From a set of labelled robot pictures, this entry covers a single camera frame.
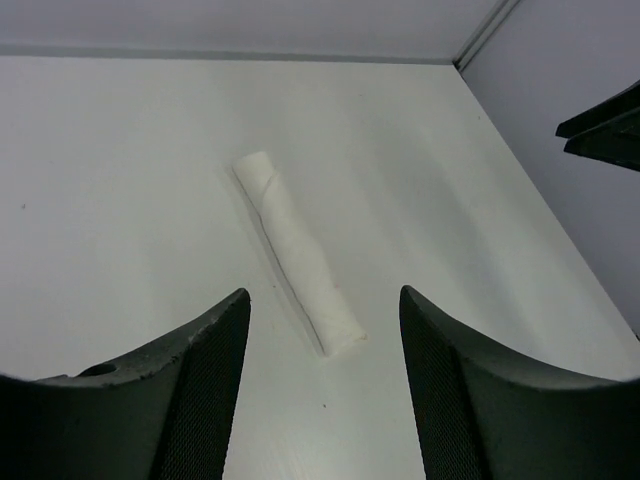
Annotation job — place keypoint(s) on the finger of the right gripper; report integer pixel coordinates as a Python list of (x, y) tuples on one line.
[(615, 142), (622, 103)]

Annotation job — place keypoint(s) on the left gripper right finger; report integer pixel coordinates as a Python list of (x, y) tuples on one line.
[(485, 411)]

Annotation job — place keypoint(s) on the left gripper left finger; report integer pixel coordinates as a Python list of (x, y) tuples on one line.
[(162, 411)]

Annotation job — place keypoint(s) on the white cloth napkin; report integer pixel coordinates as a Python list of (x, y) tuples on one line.
[(299, 255)]

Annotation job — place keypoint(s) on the right aluminium frame post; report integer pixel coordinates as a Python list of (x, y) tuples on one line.
[(489, 25)]

